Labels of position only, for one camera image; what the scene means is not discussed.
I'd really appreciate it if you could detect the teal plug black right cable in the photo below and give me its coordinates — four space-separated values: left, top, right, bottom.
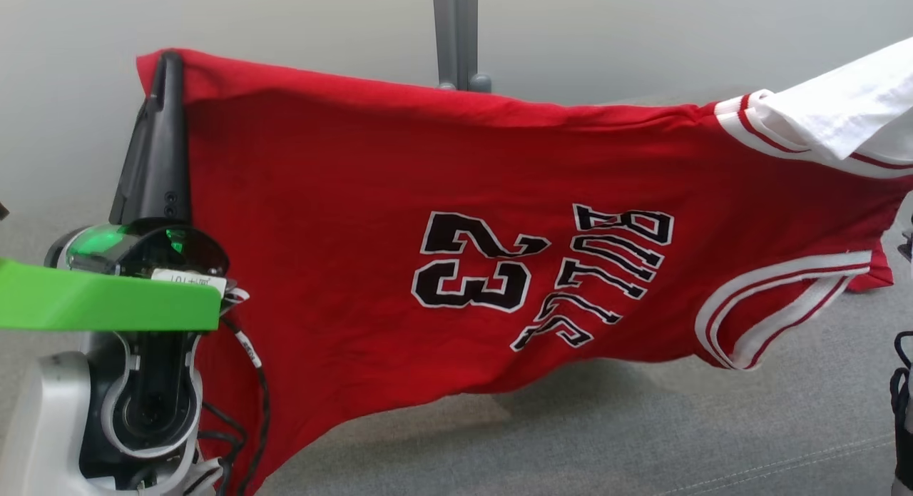
889 330 913 475

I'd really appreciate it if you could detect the red basketball jersey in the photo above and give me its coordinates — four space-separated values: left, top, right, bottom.
136 36 913 496

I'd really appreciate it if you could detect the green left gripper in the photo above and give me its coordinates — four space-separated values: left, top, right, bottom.
0 51 223 333

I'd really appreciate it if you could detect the grey wall post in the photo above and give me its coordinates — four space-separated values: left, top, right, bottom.
432 0 493 93

